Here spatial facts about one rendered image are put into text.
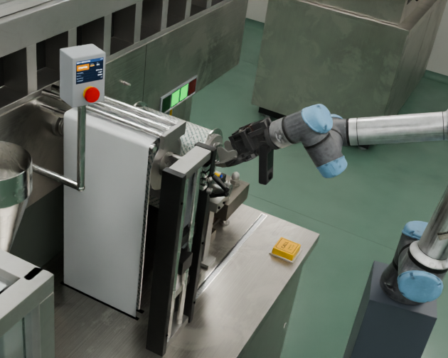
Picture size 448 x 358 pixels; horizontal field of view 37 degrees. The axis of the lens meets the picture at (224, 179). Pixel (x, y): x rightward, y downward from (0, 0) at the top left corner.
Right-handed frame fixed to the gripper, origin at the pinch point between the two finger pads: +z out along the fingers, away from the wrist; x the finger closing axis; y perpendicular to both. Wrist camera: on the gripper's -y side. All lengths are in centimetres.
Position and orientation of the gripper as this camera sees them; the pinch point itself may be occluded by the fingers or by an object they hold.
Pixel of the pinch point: (222, 164)
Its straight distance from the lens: 186.3
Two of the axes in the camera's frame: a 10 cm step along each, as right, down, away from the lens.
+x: -4.4, 4.3, -7.9
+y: -4.7, -8.6, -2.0
